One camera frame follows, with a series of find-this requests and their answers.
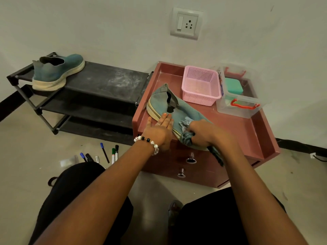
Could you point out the pink plastic basket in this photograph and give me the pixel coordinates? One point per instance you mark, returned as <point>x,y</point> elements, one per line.
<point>200,85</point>

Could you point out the person's right fingers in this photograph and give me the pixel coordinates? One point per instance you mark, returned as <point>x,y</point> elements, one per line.
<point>193,130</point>

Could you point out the white marker with black cap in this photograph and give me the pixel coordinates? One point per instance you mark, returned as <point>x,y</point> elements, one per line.
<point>116,152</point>

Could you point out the person's left little finger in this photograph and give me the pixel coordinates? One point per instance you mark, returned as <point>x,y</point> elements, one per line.
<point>148,121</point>

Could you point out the person's left leg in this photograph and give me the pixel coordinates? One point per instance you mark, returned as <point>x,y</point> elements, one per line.
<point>69,191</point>

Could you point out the person's right hand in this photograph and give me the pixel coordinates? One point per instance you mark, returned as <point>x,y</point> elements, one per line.
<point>209,133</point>

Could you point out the person's left forearm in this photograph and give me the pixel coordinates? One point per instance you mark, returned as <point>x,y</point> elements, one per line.
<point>102,196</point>

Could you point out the blue grey cleaning cloth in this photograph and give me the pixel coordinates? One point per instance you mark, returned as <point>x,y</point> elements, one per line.
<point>186,139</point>

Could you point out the clear plastic packet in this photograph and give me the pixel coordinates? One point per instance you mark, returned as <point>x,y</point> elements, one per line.
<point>68,161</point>

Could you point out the person's left middle finger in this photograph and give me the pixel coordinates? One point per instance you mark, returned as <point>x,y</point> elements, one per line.
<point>167,121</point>

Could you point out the green marker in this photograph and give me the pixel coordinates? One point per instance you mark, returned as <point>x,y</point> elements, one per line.
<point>113,156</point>

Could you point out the blue marker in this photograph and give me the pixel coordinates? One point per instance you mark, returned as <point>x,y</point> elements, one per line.
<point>83,157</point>

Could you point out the person's left hand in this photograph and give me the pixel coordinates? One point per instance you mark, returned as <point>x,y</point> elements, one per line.
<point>159,135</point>

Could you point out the blue capped pen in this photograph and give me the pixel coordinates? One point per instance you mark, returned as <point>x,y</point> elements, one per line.
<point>104,153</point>

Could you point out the person's right leg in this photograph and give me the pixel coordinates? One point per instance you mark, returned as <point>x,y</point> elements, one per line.
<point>209,221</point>

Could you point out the chrome drawer knob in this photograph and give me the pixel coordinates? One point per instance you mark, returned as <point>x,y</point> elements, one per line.
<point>181,173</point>
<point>191,161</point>

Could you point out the person's leg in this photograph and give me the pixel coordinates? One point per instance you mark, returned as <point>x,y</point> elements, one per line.
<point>69,191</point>
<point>209,221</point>

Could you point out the clear container with red clips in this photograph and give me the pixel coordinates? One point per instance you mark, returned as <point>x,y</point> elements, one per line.
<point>237,107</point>

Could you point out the black shoe rack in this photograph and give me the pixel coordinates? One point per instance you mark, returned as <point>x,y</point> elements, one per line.
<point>102,84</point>

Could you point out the blue slip-on shoe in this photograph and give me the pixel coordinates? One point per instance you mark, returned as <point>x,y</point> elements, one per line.
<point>163,104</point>
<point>57,68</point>

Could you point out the teal plastic box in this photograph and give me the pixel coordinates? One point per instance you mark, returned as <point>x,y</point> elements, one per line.
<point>233,86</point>

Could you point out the maroon drawer cabinet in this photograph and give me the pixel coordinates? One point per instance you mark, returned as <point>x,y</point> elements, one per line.
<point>237,130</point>

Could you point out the person's foot in sandal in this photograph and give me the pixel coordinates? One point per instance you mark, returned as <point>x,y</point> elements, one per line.
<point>174,211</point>

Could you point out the person's right forearm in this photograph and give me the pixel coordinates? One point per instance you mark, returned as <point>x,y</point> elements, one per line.
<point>255,191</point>

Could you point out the white wall socket with switch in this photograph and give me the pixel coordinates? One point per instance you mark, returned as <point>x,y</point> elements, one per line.
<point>187,23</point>

